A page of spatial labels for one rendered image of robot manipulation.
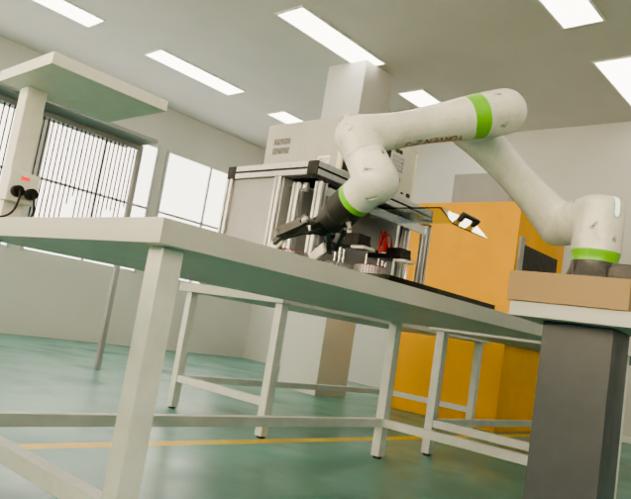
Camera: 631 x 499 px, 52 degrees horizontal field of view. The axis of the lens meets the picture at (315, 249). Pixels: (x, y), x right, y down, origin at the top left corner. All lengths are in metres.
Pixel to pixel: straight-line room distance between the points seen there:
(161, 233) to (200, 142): 8.52
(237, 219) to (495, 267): 3.81
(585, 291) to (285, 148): 1.19
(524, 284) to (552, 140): 6.31
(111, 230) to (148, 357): 0.28
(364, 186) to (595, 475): 0.92
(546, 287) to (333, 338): 4.59
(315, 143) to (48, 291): 6.52
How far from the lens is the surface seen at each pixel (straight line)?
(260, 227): 2.21
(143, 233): 1.30
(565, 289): 1.79
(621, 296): 1.75
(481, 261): 5.91
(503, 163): 1.96
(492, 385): 5.74
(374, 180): 1.51
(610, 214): 1.92
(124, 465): 1.33
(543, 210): 2.02
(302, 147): 2.36
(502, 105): 1.77
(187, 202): 9.55
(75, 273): 8.68
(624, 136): 7.80
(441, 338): 3.83
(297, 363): 6.35
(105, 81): 2.00
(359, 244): 2.14
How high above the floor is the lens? 0.58
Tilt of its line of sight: 7 degrees up
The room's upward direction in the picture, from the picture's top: 9 degrees clockwise
